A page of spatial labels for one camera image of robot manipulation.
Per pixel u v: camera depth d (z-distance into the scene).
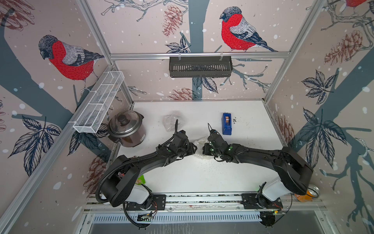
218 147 0.67
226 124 1.01
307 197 0.72
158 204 0.73
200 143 0.88
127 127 0.85
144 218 0.72
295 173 0.44
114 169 0.42
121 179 0.43
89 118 0.71
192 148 0.79
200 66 1.04
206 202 0.75
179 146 0.67
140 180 0.80
